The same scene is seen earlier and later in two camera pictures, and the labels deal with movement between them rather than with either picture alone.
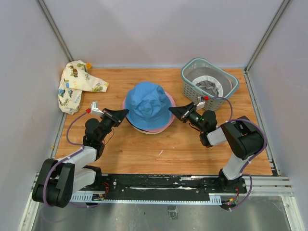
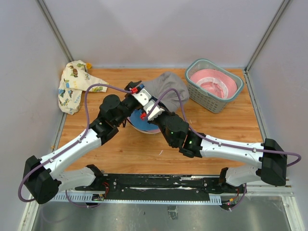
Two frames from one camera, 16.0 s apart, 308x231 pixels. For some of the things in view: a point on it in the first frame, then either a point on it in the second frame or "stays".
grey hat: x=213 y=84 -> x=166 y=81
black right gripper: x=183 y=112 -> x=165 y=112
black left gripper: x=116 y=116 -> x=133 y=84
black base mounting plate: x=168 y=186 stays
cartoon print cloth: x=74 y=79 stays
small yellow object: x=88 y=65 stays
